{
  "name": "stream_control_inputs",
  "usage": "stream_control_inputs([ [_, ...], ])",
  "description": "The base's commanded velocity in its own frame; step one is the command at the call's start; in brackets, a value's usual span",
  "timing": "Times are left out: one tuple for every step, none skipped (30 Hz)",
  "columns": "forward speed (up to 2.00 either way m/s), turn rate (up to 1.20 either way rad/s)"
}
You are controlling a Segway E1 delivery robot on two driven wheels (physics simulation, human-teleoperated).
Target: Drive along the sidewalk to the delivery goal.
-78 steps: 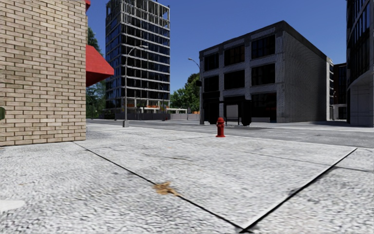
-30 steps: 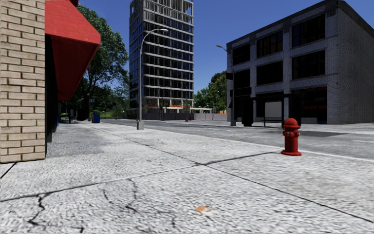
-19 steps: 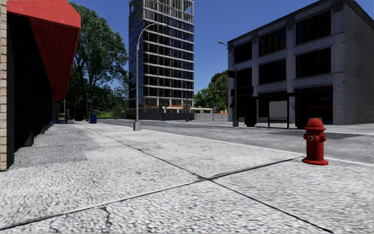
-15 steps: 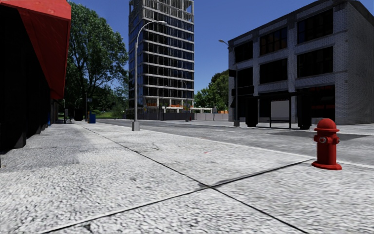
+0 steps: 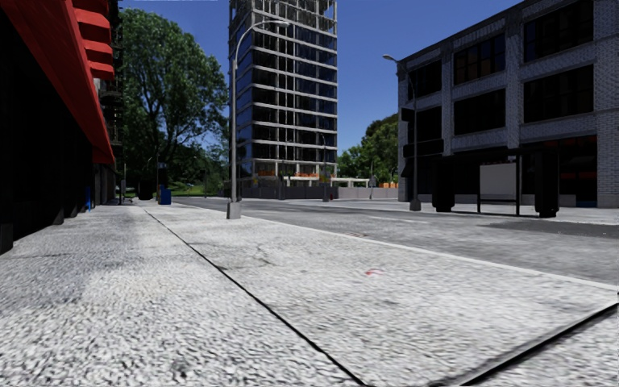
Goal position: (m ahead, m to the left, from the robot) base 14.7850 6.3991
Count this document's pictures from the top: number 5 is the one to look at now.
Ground dark building with red awnings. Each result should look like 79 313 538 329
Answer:
0 0 125 256

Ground black bus shelter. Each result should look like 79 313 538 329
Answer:
431 147 561 218

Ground trees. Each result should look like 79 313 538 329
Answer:
114 8 231 198
337 113 400 185

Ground glass tower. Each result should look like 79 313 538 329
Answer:
226 0 400 201

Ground grey street lamp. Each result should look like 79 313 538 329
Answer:
382 54 422 212
226 19 291 220

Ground grey brick building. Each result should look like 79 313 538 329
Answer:
397 0 619 210

